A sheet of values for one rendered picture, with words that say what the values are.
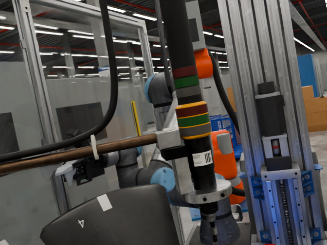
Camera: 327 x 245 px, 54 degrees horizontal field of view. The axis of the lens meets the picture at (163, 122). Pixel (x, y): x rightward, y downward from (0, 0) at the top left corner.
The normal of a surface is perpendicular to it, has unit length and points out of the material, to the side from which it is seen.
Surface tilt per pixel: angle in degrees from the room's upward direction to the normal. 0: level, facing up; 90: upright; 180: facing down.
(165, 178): 91
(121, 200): 39
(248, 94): 90
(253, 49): 90
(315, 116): 90
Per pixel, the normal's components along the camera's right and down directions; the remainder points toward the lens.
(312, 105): -0.48, 0.15
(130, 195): 0.10, -0.79
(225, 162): -0.01, 0.07
